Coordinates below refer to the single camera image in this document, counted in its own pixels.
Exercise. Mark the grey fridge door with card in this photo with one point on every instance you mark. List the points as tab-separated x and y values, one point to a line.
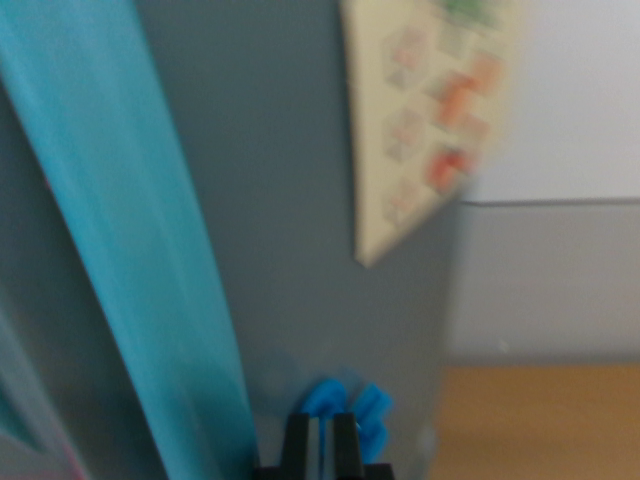
290	200

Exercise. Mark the cream shopping list card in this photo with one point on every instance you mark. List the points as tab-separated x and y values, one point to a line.
400	175

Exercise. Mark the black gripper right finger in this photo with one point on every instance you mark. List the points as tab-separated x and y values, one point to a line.
347	445

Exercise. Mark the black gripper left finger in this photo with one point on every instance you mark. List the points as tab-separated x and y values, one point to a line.
298	445

